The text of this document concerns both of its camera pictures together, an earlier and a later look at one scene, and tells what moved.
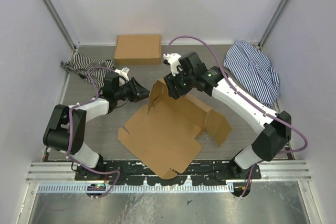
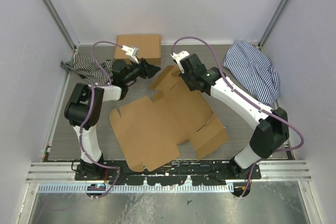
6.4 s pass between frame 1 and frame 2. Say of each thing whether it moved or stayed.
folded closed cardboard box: stayed
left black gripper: moved
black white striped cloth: stayed
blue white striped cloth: stayed
